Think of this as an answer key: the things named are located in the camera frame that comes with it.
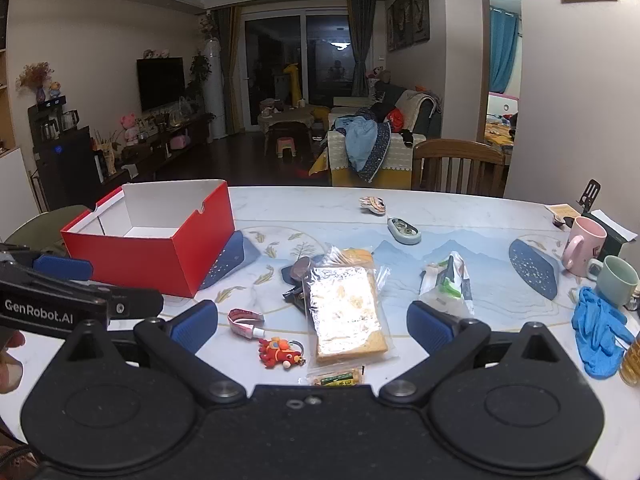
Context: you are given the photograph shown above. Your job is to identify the red cardboard box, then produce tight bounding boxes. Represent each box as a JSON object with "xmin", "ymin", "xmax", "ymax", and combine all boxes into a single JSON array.
[{"xmin": 60, "ymin": 179, "xmax": 237, "ymax": 299}]

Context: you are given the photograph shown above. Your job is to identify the white cabinet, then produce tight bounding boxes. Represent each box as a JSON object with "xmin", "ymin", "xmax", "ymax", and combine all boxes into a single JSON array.
[{"xmin": 0, "ymin": 147, "xmax": 41, "ymax": 241}]

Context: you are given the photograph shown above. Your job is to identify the sofa with yellow cover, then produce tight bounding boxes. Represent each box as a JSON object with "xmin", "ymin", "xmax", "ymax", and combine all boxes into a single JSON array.
[{"xmin": 309, "ymin": 85, "xmax": 443, "ymax": 188}]

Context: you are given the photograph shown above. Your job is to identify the dark green box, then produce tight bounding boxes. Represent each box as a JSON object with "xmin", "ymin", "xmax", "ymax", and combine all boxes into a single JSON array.
[{"xmin": 582, "ymin": 210, "xmax": 640, "ymax": 263}]

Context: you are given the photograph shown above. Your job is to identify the pink mug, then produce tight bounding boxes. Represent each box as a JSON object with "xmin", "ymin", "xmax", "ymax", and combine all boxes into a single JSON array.
[{"xmin": 561, "ymin": 216, "xmax": 607, "ymax": 277}]

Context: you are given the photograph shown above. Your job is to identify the green potted plant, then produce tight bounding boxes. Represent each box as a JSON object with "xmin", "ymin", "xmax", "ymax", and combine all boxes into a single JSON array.
[{"xmin": 187, "ymin": 50, "xmax": 213, "ymax": 101}]

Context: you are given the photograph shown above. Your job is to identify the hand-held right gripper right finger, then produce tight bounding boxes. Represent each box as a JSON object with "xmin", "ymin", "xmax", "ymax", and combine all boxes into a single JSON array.
[{"xmin": 380, "ymin": 301, "xmax": 563, "ymax": 408}]

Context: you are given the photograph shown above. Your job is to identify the pink plush doll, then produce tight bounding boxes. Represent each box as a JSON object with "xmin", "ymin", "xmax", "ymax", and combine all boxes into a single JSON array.
[{"xmin": 120, "ymin": 113, "xmax": 141, "ymax": 147}]

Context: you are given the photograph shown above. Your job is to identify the person's left hand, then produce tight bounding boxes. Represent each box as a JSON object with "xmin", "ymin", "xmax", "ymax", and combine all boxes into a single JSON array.
[{"xmin": 0, "ymin": 332, "xmax": 26, "ymax": 395}]

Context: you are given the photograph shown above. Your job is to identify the white tower air conditioner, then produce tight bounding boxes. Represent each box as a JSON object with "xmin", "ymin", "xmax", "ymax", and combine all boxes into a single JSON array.
[{"xmin": 202, "ymin": 37, "xmax": 228, "ymax": 141}]

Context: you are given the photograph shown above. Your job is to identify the white green tissue packet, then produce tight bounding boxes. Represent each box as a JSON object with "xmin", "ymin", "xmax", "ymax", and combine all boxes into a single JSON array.
[{"xmin": 419, "ymin": 251, "xmax": 473, "ymax": 313}]

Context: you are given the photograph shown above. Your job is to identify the dark wooden television cabinet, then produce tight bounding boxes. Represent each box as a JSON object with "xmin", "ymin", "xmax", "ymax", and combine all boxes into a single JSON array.
[{"xmin": 92, "ymin": 112, "xmax": 213, "ymax": 186}]

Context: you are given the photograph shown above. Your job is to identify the red cartoon keychain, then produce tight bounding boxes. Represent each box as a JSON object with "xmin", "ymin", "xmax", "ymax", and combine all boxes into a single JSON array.
[{"xmin": 257, "ymin": 337, "xmax": 307, "ymax": 370}]

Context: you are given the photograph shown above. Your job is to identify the yellow giraffe toy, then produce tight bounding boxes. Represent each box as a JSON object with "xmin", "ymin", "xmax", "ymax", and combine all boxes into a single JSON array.
[{"xmin": 282, "ymin": 62, "xmax": 305, "ymax": 107}]

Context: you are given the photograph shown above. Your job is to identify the cream throw blanket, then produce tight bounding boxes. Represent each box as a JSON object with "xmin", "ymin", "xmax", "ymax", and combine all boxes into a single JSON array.
[{"xmin": 397, "ymin": 89, "xmax": 441, "ymax": 133}]

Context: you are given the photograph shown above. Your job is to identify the grey yellow curtain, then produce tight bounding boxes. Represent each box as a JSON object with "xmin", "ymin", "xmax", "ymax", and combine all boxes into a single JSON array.
[
  {"xmin": 212, "ymin": 7, "xmax": 243, "ymax": 136},
  {"xmin": 347, "ymin": 0, "xmax": 376, "ymax": 96}
]

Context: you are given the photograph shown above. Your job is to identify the flat screen television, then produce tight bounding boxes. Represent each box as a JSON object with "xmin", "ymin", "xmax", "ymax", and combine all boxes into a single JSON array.
[{"xmin": 136, "ymin": 57, "xmax": 186, "ymax": 112}]

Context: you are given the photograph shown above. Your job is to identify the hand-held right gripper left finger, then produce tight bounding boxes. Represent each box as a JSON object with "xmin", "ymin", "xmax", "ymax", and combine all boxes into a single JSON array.
[{"xmin": 62, "ymin": 300, "xmax": 248, "ymax": 407}]

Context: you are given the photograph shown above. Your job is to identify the black phone stand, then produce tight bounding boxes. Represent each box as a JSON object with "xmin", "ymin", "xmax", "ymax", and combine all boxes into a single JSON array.
[{"xmin": 576, "ymin": 179, "xmax": 602, "ymax": 213}]

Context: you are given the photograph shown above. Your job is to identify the black water dispenser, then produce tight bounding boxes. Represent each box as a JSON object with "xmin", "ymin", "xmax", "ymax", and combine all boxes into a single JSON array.
[{"xmin": 27, "ymin": 97, "xmax": 101, "ymax": 211}]

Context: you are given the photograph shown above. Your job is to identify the bedroom bed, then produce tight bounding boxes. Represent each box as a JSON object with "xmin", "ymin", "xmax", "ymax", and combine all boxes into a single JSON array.
[{"xmin": 484, "ymin": 92, "xmax": 518, "ymax": 161}]

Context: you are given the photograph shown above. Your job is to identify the black snack packet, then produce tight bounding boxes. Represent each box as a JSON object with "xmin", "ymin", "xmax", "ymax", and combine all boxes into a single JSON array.
[{"xmin": 282, "ymin": 285, "xmax": 313, "ymax": 313}]

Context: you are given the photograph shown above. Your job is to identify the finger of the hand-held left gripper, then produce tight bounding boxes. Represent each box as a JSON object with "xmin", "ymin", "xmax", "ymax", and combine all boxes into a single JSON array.
[
  {"xmin": 100, "ymin": 285, "xmax": 165, "ymax": 322},
  {"xmin": 0, "ymin": 244, "xmax": 94, "ymax": 283}
]

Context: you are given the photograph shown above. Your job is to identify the beige paper card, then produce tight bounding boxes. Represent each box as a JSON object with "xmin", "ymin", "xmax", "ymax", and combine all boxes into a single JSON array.
[{"xmin": 544, "ymin": 203, "xmax": 581, "ymax": 221}]

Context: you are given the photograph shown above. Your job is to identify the pale green mug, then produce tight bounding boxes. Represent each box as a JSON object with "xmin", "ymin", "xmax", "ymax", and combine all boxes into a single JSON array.
[{"xmin": 586, "ymin": 255, "xmax": 640, "ymax": 308}]

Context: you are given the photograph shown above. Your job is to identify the wooden dining chair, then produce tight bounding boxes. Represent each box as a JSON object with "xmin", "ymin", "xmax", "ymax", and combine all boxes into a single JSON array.
[{"xmin": 411, "ymin": 138, "xmax": 507, "ymax": 197}]

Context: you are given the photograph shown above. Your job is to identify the amber glass bottle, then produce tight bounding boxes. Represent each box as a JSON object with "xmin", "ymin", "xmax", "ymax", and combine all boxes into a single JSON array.
[{"xmin": 618, "ymin": 332, "xmax": 640, "ymax": 387}]

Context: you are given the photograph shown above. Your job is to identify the pile of blue clothes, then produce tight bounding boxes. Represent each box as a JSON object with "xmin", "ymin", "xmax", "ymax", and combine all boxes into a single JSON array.
[{"xmin": 334, "ymin": 115, "xmax": 393, "ymax": 183}]

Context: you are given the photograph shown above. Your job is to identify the small green snack bar packet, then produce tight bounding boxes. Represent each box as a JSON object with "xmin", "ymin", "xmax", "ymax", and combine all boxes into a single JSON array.
[{"xmin": 306, "ymin": 367, "xmax": 366, "ymax": 388}]

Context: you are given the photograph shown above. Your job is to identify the vase of dried flowers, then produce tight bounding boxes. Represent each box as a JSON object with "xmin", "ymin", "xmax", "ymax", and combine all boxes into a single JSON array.
[{"xmin": 16, "ymin": 62, "xmax": 55, "ymax": 104}]

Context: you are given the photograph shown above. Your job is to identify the blue bedroom curtain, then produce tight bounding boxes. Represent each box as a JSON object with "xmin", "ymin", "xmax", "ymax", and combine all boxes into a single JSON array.
[{"xmin": 490, "ymin": 6, "xmax": 521, "ymax": 95}]

